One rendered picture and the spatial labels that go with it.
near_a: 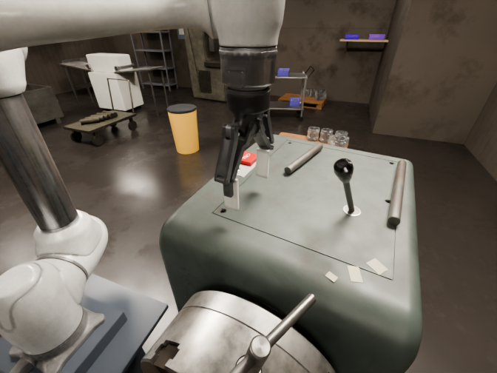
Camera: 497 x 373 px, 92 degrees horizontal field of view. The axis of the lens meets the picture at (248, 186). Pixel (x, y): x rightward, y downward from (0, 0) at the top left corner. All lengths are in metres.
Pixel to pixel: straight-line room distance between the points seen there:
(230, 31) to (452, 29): 4.48
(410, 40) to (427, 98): 0.90
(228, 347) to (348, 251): 0.25
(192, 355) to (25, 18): 0.50
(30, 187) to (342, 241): 0.76
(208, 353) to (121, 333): 0.66
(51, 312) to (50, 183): 0.33
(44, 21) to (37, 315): 0.64
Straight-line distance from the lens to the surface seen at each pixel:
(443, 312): 2.23
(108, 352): 1.00
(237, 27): 0.38
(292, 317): 0.33
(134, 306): 1.05
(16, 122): 0.77
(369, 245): 0.50
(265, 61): 0.40
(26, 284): 0.82
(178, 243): 0.51
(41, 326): 0.87
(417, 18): 4.68
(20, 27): 0.50
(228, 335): 0.39
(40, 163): 0.81
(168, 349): 0.43
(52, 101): 6.04
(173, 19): 0.56
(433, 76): 4.81
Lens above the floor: 1.59
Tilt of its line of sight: 34 degrees down
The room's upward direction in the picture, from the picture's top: straight up
